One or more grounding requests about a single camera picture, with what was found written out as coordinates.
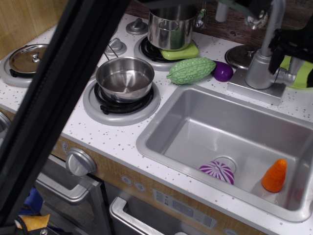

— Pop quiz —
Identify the blue clamp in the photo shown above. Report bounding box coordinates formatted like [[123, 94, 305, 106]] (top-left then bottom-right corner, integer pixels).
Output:
[[19, 187, 44, 215]]

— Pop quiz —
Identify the grey stove knob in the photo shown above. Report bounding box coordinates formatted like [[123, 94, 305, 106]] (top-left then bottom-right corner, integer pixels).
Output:
[[104, 38, 127, 57], [126, 18, 148, 35]]

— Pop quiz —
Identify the back right stove burner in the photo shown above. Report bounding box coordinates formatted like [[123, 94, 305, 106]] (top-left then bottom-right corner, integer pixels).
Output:
[[134, 36, 182, 71]]

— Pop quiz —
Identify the silver oven dial knob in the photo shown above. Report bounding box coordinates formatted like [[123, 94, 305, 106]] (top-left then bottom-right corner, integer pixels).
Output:
[[66, 147, 97, 177]]

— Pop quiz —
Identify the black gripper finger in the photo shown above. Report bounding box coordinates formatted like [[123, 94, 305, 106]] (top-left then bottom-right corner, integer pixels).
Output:
[[268, 47, 285, 74]]

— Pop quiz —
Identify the silver oven door handle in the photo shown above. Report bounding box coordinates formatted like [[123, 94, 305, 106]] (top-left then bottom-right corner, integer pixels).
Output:
[[36, 173, 100, 206]]

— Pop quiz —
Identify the grey toy sink basin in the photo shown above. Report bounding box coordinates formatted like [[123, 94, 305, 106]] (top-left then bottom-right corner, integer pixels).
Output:
[[136, 85, 313, 222]]

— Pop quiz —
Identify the front right stove burner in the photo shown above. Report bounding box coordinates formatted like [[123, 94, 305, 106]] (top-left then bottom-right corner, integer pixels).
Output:
[[83, 81, 160, 126]]

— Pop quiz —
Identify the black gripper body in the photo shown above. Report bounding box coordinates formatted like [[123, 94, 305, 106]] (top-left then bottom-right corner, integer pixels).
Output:
[[269, 20, 313, 61]]

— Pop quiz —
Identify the stove burner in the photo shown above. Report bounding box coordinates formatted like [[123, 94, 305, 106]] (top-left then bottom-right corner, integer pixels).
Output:
[[134, 36, 182, 71], [83, 81, 160, 126], [0, 51, 36, 88]]

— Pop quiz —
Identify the steel lid on burner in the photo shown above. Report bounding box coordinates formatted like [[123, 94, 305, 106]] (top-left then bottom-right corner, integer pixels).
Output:
[[9, 44, 48, 75]]

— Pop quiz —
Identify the hanging clear ladle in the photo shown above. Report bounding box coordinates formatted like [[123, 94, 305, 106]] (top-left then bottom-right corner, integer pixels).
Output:
[[244, 10, 268, 30]]

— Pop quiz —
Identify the silver toy faucet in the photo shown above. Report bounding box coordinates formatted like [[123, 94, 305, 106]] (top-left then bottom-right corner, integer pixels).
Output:
[[227, 0, 296, 106]]

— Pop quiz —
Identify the steel lid near faucet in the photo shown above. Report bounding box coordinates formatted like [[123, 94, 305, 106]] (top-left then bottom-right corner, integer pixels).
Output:
[[224, 45, 258, 70]]

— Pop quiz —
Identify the silver dishwasher door handle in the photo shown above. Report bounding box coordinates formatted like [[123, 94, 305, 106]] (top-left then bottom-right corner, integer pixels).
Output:
[[109, 196, 186, 235]]

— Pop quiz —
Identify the grey stove knob back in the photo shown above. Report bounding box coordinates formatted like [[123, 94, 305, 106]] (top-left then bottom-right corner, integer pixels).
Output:
[[126, 18, 148, 35]]

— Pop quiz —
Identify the front left stove burner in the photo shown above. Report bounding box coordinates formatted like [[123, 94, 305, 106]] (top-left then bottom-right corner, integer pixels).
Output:
[[0, 51, 36, 88]]

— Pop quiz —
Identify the lime green plate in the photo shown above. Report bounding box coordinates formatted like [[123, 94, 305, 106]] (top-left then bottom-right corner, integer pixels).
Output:
[[280, 56, 313, 89]]

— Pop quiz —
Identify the hanging steel spoon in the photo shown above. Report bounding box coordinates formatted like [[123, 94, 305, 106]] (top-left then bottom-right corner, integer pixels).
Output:
[[195, 8, 208, 29]]

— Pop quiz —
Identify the grey stove knob middle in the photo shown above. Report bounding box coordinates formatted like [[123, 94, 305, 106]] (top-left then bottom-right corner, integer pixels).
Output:
[[104, 38, 127, 57]]

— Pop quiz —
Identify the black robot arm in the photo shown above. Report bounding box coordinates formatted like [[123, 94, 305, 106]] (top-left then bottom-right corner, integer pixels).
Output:
[[0, 0, 313, 235]]

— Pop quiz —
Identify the yellow tape piece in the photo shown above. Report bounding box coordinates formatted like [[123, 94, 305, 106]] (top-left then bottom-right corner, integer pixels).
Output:
[[22, 214, 50, 231]]

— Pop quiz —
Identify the silver faucet lever handle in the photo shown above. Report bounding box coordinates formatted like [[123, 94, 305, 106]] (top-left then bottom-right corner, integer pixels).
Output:
[[289, 56, 304, 79]]

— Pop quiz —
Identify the purple eggplant toy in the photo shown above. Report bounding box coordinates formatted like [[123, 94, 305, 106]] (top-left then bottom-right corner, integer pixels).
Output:
[[212, 61, 234, 82]]

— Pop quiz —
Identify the small steel saucepan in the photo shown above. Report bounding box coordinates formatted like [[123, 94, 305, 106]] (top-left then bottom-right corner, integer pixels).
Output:
[[96, 56, 155, 103]]

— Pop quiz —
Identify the green bitter melon toy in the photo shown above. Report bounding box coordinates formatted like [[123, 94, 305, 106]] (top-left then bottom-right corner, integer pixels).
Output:
[[166, 58, 216, 85]]

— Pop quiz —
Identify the purple white striped toy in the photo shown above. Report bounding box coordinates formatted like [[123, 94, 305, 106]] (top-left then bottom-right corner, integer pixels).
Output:
[[199, 161, 235, 185]]

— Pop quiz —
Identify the tall steel stock pot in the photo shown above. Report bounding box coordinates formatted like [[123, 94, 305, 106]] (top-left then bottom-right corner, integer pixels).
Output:
[[147, 4, 198, 51]]

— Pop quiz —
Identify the black cable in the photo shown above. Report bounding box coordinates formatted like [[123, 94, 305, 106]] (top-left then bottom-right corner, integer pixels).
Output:
[[15, 215, 30, 235]]

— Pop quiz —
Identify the orange carrot toy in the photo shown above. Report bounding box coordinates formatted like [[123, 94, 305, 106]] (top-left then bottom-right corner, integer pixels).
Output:
[[261, 159, 288, 192]]

